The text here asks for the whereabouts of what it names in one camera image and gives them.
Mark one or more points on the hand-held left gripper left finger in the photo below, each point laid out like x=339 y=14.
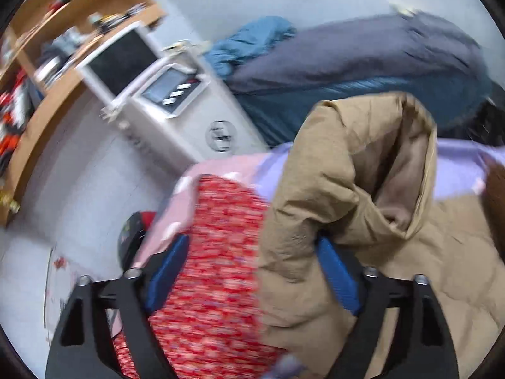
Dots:
x=169 y=272

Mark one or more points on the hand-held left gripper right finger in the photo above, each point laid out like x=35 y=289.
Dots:
x=339 y=276

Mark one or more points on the tan padded jacket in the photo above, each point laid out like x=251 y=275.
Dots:
x=347 y=158

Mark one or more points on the black round object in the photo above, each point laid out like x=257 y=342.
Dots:
x=130 y=241

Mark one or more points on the red patterned cloth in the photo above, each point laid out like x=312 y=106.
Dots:
x=221 y=264

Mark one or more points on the white printed plastic bag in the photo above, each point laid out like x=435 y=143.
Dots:
x=59 y=284

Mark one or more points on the pink dotted blanket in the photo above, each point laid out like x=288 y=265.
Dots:
x=221 y=166

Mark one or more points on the white machine with screen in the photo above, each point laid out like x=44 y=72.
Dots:
x=189 y=126

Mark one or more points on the lavender printed bed sheet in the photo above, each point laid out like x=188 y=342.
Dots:
x=457 y=166

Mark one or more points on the wooden shelf unit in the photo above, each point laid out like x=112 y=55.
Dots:
x=39 y=126

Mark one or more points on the teal blue blanket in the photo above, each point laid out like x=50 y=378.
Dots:
x=252 y=39

